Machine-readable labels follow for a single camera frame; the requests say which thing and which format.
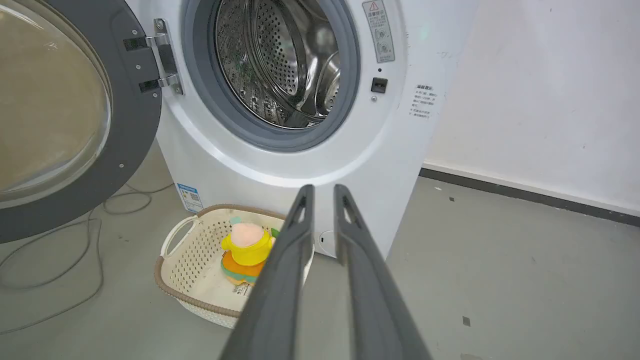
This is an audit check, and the grey round washing machine door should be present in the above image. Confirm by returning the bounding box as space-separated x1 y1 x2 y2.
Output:
0 0 163 245

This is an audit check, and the white perforated laundry basket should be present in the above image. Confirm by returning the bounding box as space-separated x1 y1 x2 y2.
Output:
154 203 315 329

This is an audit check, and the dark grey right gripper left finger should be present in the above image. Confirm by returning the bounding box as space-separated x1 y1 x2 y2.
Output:
219 184 316 360

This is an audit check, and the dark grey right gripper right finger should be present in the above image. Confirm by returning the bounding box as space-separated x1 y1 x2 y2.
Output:
333 184 433 360

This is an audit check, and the thin grey floor cable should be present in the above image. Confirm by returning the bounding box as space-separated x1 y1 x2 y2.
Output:
0 182 176 336

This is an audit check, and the silver metal door hinge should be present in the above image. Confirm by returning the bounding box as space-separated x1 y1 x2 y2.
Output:
124 18 184 96

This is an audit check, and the white front-load washing machine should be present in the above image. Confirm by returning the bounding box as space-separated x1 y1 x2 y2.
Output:
125 0 481 260

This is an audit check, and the yellow and orange plush doll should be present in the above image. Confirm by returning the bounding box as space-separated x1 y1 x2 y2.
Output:
220 217 281 287

